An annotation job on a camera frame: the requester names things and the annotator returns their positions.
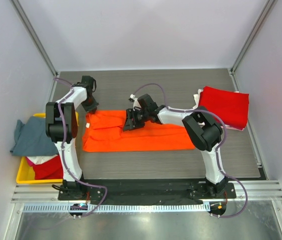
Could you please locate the folded red t shirt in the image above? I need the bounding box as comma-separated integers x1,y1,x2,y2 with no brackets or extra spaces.
198,86,250,129

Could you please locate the left aluminium frame post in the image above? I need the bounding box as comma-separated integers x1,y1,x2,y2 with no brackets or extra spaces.
10,0,61,78

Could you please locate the folded white t shirt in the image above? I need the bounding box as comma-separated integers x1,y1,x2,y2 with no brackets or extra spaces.
193,89,204,109

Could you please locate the yellow plastic bin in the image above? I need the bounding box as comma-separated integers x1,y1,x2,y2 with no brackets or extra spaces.
15,112,79,185

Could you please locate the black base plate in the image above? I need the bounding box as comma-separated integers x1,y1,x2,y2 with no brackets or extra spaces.
52,178,237,206

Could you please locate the orange t shirt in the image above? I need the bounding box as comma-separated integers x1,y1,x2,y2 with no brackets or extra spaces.
82,110,195,153

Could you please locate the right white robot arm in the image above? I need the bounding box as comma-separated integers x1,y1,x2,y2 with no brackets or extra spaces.
123,94,228,198

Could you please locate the right aluminium frame post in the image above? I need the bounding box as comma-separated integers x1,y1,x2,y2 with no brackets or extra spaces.
229,0,279,75

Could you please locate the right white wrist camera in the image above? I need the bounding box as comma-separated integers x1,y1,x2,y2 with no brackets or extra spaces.
128,94,141,108

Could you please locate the white slotted cable duct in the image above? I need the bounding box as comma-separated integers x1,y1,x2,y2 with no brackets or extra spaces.
22,202,210,214

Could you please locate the red shirt in bin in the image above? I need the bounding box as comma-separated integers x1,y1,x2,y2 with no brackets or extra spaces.
32,155,64,180

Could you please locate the aluminium frame post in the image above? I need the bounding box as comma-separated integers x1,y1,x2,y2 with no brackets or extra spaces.
229,0,279,75
10,0,61,78

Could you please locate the grey blue t shirt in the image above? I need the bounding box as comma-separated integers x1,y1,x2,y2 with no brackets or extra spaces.
10,116,58,157

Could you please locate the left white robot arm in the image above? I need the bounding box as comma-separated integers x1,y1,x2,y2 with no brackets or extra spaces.
45,75,99,200

